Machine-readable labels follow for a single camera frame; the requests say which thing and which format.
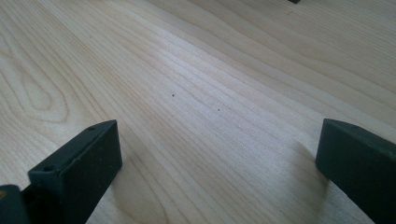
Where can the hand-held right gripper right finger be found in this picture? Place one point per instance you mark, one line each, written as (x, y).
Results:
(358, 161)

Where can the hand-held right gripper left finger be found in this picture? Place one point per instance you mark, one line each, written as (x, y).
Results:
(84, 168)

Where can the black two-tier metal rack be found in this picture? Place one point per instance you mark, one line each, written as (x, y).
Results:
(294, 1)

